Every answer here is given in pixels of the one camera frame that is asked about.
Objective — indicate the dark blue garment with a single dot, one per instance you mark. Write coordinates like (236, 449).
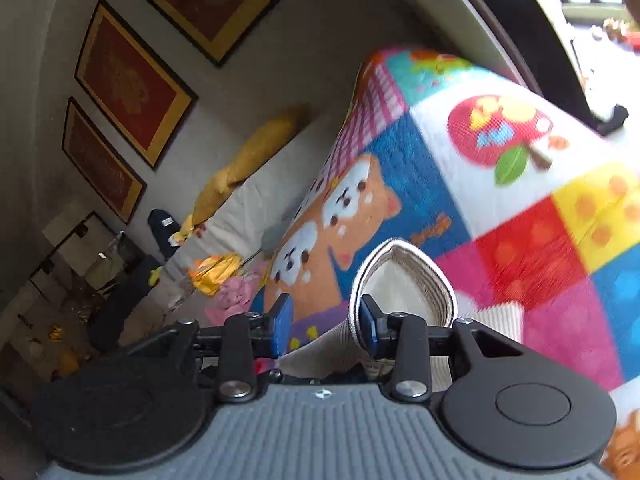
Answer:
(162, 232)

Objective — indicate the yellow plush toy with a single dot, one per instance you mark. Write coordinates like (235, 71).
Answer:
(187, 230)

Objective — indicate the grey curtain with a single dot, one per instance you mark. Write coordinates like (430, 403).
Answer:
(470, 20)

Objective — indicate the small brown pot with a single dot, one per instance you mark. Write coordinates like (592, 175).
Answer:
(614, 29)

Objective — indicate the grey striped shirt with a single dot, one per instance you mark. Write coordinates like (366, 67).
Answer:
(415, 285)

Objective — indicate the white shelf unit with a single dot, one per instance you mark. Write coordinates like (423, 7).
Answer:
(65, 280)

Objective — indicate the pink cloth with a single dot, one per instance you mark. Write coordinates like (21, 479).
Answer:
(235, 295)

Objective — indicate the yellow cloth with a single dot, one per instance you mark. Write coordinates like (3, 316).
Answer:
(215, 272)

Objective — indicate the dark cloth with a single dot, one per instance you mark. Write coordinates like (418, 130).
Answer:
(125, 305)

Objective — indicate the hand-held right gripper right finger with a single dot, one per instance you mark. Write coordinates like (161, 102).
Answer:
(369, 327)

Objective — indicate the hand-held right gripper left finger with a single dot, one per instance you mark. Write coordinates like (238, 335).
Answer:
(282, 327)

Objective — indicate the yellow pillow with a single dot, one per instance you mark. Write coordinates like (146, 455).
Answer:
(212, 197)
(265, 150)

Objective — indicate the colourful cartoon play mat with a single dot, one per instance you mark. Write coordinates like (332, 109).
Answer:
(525, 240)

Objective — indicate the grey covered sofa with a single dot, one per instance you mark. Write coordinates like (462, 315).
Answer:
(250, 210)

